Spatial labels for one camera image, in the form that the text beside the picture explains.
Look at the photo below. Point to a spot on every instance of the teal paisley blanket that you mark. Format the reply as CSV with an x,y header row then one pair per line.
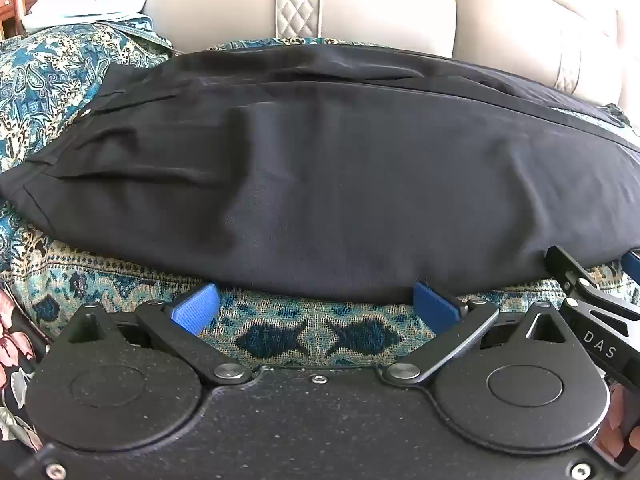
x,y
60,80

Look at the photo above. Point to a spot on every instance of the dark floral cloth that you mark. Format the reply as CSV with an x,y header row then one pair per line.
x,y
15,355

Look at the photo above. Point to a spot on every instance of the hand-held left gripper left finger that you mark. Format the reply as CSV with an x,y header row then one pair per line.
x,y
196,306

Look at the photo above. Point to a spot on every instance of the light blue cloth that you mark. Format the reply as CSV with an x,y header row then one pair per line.
x,y
95,2

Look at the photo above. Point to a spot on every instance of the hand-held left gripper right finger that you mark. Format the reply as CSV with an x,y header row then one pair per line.
x,y
434,307

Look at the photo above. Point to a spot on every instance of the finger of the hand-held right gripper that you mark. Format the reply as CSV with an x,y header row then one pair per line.
x,y
570,267
632,265

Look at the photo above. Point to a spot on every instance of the beige leather sofa backrest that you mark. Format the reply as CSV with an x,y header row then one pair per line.
x,y
400,5

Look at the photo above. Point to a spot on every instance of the wooden furniture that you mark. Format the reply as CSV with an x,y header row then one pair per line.
x,y
10,5

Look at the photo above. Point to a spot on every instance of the black pants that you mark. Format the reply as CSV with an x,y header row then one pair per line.
x,y
320,175

